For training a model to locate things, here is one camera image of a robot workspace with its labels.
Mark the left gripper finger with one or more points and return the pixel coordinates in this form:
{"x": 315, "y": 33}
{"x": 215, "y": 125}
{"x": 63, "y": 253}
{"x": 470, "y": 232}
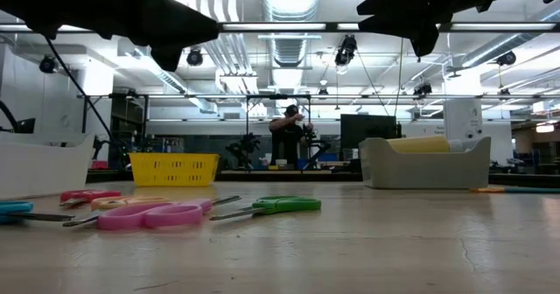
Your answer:
{"x": 166, "y": 58}
{"x": 179, "y": 23}

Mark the thin blue paintbrush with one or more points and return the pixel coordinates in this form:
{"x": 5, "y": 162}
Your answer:
{"x": 525, "y": 190}

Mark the black background robot arm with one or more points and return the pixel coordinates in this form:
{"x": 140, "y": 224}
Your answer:
{"x": 100, "y": 145}
{"x": 245, "y": 147}
{"x": 317, "y": 147}

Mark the black overhead rig beam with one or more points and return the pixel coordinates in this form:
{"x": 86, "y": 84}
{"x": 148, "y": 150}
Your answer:
{"x": 280, "y": 26}

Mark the yellow plastic mesh basket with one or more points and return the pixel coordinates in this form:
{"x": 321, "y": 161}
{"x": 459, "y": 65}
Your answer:
{"x": 175, "y": 169}

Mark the black monitor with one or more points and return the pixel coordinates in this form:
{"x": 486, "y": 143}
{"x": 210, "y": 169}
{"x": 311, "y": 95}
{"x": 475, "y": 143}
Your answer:
{"x": 367, "y": 132}

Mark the grey plastic bin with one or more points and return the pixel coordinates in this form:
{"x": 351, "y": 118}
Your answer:
{"x": 420, "y": 171}

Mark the person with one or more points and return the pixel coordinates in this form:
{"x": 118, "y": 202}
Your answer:
{"x": 286, "y": 138}

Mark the white plastic bin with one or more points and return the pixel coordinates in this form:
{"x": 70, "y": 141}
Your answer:
{"x": 44, "y": 169}

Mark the black ceiling camera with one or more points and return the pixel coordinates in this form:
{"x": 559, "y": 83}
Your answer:
{"x": 47, "y": 64}
{"x": 194, "y": 57}
{"x": 506, "y": 58}

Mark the black background rig frame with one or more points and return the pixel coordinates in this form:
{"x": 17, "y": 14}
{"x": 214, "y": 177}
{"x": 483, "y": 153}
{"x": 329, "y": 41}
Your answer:
{"x": 197, "y": 96}

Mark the black overhead rig camera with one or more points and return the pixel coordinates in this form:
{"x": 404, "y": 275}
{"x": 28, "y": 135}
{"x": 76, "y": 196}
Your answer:
{"x": 346, "y": 49}

